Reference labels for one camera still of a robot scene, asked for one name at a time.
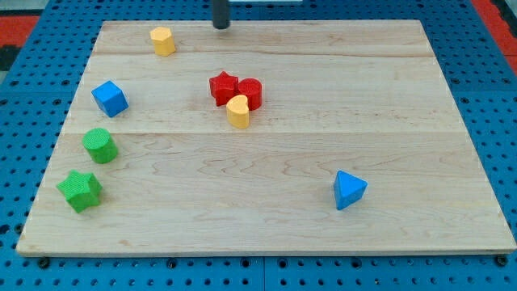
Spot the yellow hexagon block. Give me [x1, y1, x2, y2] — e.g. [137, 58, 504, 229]
[149, 27, 176, 57]

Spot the green cylinder block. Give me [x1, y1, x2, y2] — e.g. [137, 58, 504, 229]
[82, 128, 118, 164]

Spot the red cylinder block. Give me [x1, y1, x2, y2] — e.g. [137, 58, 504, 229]
[237, 78, 263, 111]

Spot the green star block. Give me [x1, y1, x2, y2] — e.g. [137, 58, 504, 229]
[57, 170, 103, 213]

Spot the blue cube block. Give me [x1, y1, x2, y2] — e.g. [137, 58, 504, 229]
[91, 81, 128, 118]

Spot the yellow heart block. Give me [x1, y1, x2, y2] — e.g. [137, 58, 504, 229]
[226, 95, 250, 129]

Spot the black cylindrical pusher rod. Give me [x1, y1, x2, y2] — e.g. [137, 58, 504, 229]
[212, 0, 230, 30]

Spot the red star block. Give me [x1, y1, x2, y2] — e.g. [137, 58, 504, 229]
[208, 71, 238, 107]

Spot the light wooden board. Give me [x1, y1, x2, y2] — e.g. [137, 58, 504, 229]
[17, 20, 516, 257]

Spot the blue triangle block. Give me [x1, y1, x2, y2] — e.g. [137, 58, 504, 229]
[333, 170, 368, 210]

